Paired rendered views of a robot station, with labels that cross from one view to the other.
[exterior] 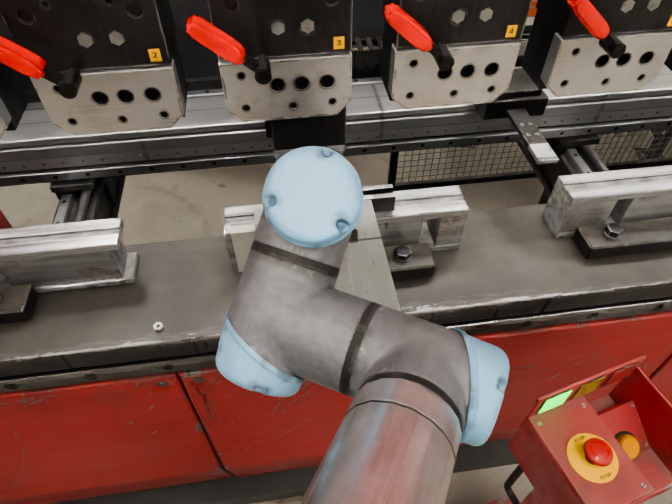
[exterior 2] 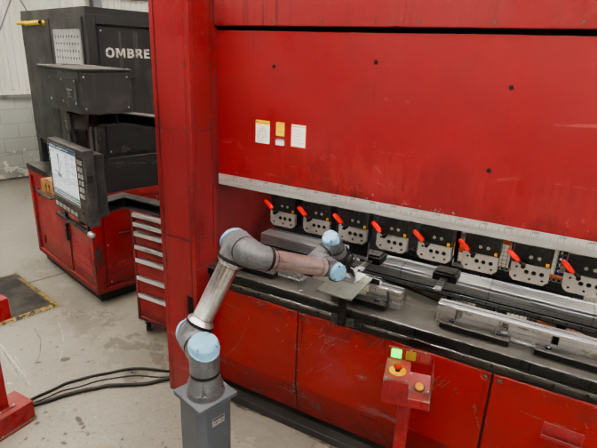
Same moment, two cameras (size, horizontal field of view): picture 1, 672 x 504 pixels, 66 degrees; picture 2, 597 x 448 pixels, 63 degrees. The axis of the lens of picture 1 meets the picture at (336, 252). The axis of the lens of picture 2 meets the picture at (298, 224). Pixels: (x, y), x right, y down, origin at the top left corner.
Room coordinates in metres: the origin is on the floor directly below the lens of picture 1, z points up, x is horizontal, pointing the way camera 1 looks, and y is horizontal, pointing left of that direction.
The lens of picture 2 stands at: (-1.41, -1.06, 2.04)
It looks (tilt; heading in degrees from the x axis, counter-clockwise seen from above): 19 degrees down; 37
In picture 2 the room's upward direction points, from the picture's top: 2 degrees clockwise
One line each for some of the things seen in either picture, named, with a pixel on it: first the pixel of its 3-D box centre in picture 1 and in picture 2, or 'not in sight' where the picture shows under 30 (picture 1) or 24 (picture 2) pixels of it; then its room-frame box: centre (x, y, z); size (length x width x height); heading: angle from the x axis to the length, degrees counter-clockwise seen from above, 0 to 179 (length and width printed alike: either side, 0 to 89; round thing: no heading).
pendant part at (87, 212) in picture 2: not in sight; (79, 179); (-0.20, 1.18, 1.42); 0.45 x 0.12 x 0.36; 82
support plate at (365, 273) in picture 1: (323, 273); (345, 284); (0.44, 0.02, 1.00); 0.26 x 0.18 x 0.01; 8
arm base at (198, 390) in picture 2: not in sight; (204, 380); (-0.34, 0.16, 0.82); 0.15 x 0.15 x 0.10
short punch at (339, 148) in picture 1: (308, 128); (359, 249); (0.59, 0.04, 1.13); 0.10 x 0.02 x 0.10; 98
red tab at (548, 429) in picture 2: not in sight; (561, 436); (0.57, -1.00, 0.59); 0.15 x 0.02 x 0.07; 98
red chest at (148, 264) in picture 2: not in sight; (183, 269); (0.73, 1.57, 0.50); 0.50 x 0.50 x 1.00; 8
